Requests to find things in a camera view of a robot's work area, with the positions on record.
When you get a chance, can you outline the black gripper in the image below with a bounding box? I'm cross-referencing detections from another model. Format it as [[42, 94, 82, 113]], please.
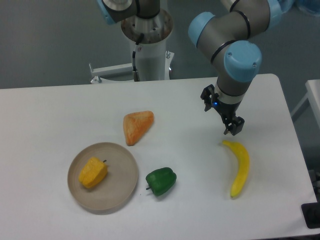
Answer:
[[200, 84, 245, 136]]

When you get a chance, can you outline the yellow bell pepper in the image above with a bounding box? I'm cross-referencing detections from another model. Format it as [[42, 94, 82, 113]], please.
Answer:
[[78, 157, 108, 189]]

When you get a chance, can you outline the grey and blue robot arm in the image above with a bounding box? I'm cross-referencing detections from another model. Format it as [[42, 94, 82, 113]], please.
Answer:
[[97, 0, 282, 135]]

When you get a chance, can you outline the green bell pepper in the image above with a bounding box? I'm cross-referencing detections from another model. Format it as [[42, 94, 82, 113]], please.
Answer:
[[145, 167, 177, 197]]

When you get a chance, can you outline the beige round plate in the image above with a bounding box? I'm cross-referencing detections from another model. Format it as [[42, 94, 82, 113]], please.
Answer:
[[67, 142, 139, 215]]

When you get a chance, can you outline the yellow banana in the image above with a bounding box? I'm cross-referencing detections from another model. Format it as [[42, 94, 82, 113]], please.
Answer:
[[222, 140, 250, 198]]

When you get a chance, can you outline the orange triangular bread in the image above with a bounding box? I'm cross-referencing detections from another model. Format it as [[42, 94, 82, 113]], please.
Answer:
[[123, 110, 154, 146]]

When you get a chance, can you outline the white side table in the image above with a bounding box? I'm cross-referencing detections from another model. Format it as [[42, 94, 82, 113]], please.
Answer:
[[290, 79, 320, 126]]

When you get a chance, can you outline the black device at table edge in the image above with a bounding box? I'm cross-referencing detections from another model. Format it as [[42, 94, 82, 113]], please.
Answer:
[[301, 202, 320, 229]]

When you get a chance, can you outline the blue plastic bag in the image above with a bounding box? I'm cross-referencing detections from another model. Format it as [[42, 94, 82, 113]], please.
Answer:
[[283, 0, 320, 17]]

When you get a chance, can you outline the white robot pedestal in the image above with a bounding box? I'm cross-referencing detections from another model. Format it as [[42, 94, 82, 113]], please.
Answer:
[[90, 8, 174, 84]]

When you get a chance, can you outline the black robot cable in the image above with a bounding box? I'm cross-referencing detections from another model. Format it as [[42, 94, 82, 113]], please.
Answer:
[[132, 33, 145, 82]]

